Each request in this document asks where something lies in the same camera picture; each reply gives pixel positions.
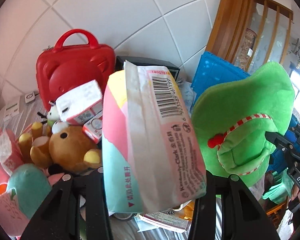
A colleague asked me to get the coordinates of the Kotex pad pack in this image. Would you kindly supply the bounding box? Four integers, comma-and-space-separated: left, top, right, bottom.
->
102, 61, 207, 213

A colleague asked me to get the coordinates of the teal plush toy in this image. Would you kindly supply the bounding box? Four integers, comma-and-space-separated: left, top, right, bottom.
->
6, 164, 52, 219

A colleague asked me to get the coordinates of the brown bear plush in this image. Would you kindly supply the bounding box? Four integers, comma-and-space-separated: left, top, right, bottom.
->
30, 126, 102, 174

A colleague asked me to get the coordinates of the small white plush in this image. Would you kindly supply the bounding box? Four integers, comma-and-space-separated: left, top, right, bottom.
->
37, 103, 69, 137

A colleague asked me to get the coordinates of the white pink tissue box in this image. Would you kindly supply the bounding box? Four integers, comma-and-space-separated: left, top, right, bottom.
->
56, 80, 103, 125

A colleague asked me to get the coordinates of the red white medicine box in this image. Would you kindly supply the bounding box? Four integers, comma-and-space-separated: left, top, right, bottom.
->
82, 111, 103, 144

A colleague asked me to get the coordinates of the white charger with cable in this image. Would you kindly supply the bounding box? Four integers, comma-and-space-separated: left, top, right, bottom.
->
24, 92, 39, 105

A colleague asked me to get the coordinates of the green plush toy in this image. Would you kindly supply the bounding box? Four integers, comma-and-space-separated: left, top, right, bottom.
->
191, 61, 296, 188

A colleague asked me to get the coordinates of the tape roll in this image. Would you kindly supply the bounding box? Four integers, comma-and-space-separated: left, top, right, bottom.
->
112, 213, 137, 221

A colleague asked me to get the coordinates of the black gift box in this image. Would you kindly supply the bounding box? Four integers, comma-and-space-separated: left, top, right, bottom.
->
115, 56, 180, 81

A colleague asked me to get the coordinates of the right hand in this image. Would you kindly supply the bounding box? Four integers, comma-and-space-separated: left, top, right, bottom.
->
288, 184, 300, 213

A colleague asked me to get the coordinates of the red bear suitcase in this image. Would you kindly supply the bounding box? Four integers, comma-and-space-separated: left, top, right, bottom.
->
36, 29, 115, 111

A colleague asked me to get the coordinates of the blue plastic crate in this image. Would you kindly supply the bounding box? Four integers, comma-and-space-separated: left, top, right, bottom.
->
190, 51, 300, 173

